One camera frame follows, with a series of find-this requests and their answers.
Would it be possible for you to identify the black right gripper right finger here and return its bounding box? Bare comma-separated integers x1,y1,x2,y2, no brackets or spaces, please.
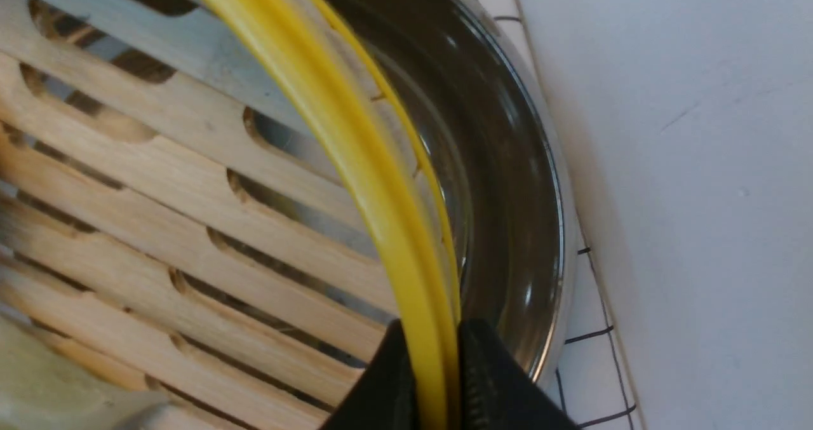
458,318,578,429

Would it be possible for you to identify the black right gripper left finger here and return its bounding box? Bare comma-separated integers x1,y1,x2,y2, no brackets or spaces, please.
319,319,419,429

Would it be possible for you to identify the stainless steel pot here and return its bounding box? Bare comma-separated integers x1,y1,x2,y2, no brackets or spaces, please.
325,0,579,386

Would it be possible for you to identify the white black grid tablecloth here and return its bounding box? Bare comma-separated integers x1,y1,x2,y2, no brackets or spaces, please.
463,0,645,429

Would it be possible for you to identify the pale green dumpling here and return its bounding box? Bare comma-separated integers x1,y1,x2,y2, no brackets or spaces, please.
1,316,168,429

